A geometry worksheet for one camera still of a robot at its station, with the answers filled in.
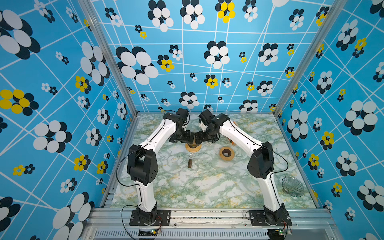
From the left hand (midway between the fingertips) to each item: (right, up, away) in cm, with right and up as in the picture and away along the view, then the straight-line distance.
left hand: (186, 141), depth 89 cm
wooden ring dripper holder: (+4, -5, -2) cm, 7 cm away
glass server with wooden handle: (+2, -9, +5) cm, 11 cm away
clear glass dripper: (+58, -24, -8) cm, 64 cm away
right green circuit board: (+43, -42, -19) cm, 63 cm away
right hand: (+10, 0, +1) cm, 10 cm away
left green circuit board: (-18, -43, -17) cm, 50 cm away
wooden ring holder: (+25, -11, +4) cm, 27 cm away
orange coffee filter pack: (+20, +3, -26) cm, 33 cm away
